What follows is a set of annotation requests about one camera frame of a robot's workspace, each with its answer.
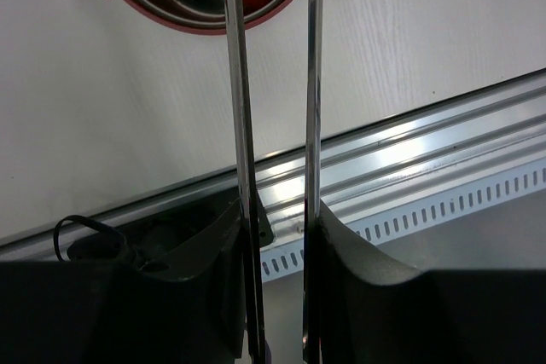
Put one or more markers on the aluminium rail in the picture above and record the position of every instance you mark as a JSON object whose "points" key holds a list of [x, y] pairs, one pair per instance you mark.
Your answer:
{"points": [[505, 120]]}

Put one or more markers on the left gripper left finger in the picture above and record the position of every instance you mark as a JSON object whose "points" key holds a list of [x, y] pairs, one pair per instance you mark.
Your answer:
{"points": [[185, 306]]}

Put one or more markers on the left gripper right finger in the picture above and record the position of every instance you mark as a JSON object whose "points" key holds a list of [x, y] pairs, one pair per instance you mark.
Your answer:
{"points": [[372, 308]]}

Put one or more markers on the slotted cable duct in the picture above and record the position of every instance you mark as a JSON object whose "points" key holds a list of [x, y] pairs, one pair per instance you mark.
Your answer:
{"points": [[443, 196]]}

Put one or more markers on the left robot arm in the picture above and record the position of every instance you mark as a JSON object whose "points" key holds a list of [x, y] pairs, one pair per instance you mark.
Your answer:
{"points": [[169, 301]]}

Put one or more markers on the steel serving tongs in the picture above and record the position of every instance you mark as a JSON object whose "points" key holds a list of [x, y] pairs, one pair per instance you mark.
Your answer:
{"points": [[248, 192]]}

